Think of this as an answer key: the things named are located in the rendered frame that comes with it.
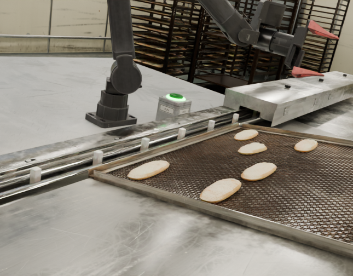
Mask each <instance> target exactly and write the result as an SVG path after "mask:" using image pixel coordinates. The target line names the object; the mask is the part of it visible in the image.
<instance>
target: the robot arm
mask: <svg viewBox="0 0 353 276"><path fill-rule="evenodd" d="M197 1H198V2H199V3H200V4H201V5H202V7H203V8H204V9H205V10H206V11H207V13H208V14H209V15H210V17H212V19H213V21H214V22H215V23H216V25H217V26H218V27H219V28H220V29H221V31H222V33H223V34H224V35H225V36H226V37H227V39H228V40H229V41H230V42H232V43H234V44H236V45H238V46H241V47H245V46H248V45H249V44H252V45H253V47H254V48H256V49H260V50H264V51H268V52H270V53H274V54H278V55H282V56H285V57H286V60H285V65H286V66H287V67H289V68H292V72H291V75H292V76H293V77H296V78H302V77H310V76H320V77H324V76H325V75H324V74H321V73H318V72H314V71H310V70H306V69H303V68H300V64H301V63H302V59H303V57H304V54H305V51H304V50H301V49H302V47H303V44H304V41H305V39H306V36H307V34H308V31H310V32H312V34H314V35H318V36H323V37H328V38H332V39H339V38H338V37H337V36H335V35H333V34H331V33H329V32H327V31H326V30H325V29H323V28H322V27H321V26H320V25H318V24H317V23H316V22H315V21H313V20H308V22H307V25H306V27H303V26H298V27H297V29H296V32H295V35H294V36H293V35H290V34H286V33H282V32H277V31H273V30H269V29H266V28H263V26H267V27H271V28H276V27H280V25H281V22H282V18H283V15H284V12H285V9H286V5H284V4H281V3H277V2H272V1H266V0H260V1H259V3H258V5H257V9H256V12H255V14H254V17H252V21H251V24H249V23H248V22H247V21H246V20H245V18H243V17H242V16H241V15H240V14H239V12H238V11H237V10H236V9H235V8H234V7H233V6H232V5H231V4H230V3H229V2H228V0H197ZM107 5H108V16H109V26H110V32H111V43H112V54H113V59H114V60H115V62H114V63H113V64H112V66H111V74H110V77H107V78H106V87H105V89H104V90H102V91H101V98H100V100H99V102H98V103H97V110H96V112H87V113H86V114H85V119H86V120H88V121H90V122H92V123H94V124H95V125H97V126H99V127H100V128H114V127H121V126H126V125H134V124H137V118H136V117H134V116H132V115H130V114H128V110H129V105H127V103H128V94H131V93H134V92H135V91H136V90H137V89H138V88H141V87H142V85H141V82H142V75H141V72H140V70H139V68H138V67H137V65H136V63H135V62H134V61H133V59H134V58H135V47H134V37H133V30H132V17H131V3H130V0H107Z"/></svg>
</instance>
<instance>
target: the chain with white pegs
mask: <svg viewBox="0 0 353 276"><path fill-rule="evenodd" d="M254 116H258V111H255V110H254V111H253V115H252V117H254ZM238 118H239V114H236V113H235V114H234V115H233V120H232V123H234V122H238ZM214 126H215V121H214V120H210V121H209V124H208V128H207V130H211V129H214ZM185 133H186V129H184V128H179V132H178V138H177V140H178V139H181V138H184V137H185ZM148 146H149V139H148V138H146V137H145V138H142V141H141V148H140V151H141V150H145V149H148ZM102 156H103V152H102V151H100V150H97V151H94V158H93V163H92V165H94V164H98V163H101V162H102ZM41 171H42V170H41V168H39V167H37V166H35V167H32V168H31V172H30V183H29V184H31V183H34V182H38V181H41V180H40V179H41Z"/></svg>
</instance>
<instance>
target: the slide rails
mask: <svg viewBox="0 0 353 276"><path fill-rule="evenodd" d="M253 111H254V110H253ZM253 111H249V112H245V113H241V114H239V118H238V119H240V118H244V117H248V116H251V115H253ZM258 116H259V115H258ZM254 117H256V116H254ZM251 118H253V117H251ZM248 119H250V118H248ZM232 120H233V116H231V117H227V118H223V119H219V120H216V121H215V126H216V125H220V124H223V123H227V122H231V121H232ZM244 120H247V119H244ZM240 121H243V120H240ZM240 121H238V122H240ZM234 123H237V122H234ZM234 123H231V124H234ZM208 124H209V123H205V124H201V125H197V126H193V127H191V128H186V133H185V134H189V133H193V132H195V131H199V130H203V129H206V128H208ZM227 125H230V124H227ZM224 126H226V125H224ZM224 126H221V127H224ZM217 128H220V127H217ZM217 128H214V129H217ZM211 130H213V129H211ZM208 131H210V130H208ZM178 132H179V131H175V132H172V133H168V134H165V135H160V136H157V137H153V138H150V139H149V145H152V144H154V143H158V142H162V141H165V140H168V139H172V138H175V137H178ZM204 132H207V131H204ZM204 132H201V133H204ZM201 133H198V134H201ZM194 135H197V134H194ZM194 135H191V136H194ZM187 137H190V136H187ZM187 137H184V138H181V139H185V138H187ZM181 139H178V140H181ZM175 141H177V140H175ZM171 142H174V141H171ZM167 143H170V142H167ZM167 143H164V144H167ZM164 144H161V145H164ZM161 145H158V146H161ZM158 146H154V147H158ZM154 147H151V148H154ZM137 148H141V141H139V142H135V143H131V144H128V145H124V146H120V147H117V148H113V149H109V150H106V151H103V156H102V158H107V157H110V156H114V155H116V154H120V153H124V152H127V151H131V150H135V149H137ZM151 148H148V149H151ZM148 149H144V150H141V151H145V150H148ZM141 151H138V152H141ZM138 152H134V153H138ZM134 153H131V154H134ZM131 154H127V155H125V156H128V155H131ZM125 156H121V157H125ZM121 157H118V158H121ZM93 158H94V154H91V155H88V156H84V157H80V158H76V159H72V160H69V161H66V162H62V163H58V164H54V165H50V166H46V167H43V168H41V170H42V171H41V176H45V175H49V174H52V173H56V172H58V171H62V170H66V169H69V168H73V167H75V166H79V165H83V164H86V163H90V162H93ZM118 158H114V159H111V160H115V159H118ZM111 160H107V161H105V162H108V161H111ZM105 162H101V163H98V164H102V163H105ZM98 164H94V165H91V166H95V165H98ZM91 166H87V167H84V168H81V169H78V170H82V169H85V168H89V167H91ZM78 170H74V171H71V172H67V173H65V174H61V175H58V176H54V177H51V178H48V179H45V180H41V181H38V182H34V183H31V184H28V185H25V186H21V187H18V188H15V189H11V190H8V191H5V192H1V193H0V194H3V193H6V192H10V191H13V190H16V189H19V188H23V187H26V186H29V185H33V184H35V183H39V182H42V181H46V180H49V179H53V178H55V177H59V176H62V175H66V174H69V173H72V172H75V171H78ZM30 172H31V171H28V172H25V173H22V174H18V175H14V176H10V177H6V178H3V179H0V188H4V187H7V186H11V185H14V184H17V183H20V182H24V181H28V180H30Z"/></svg>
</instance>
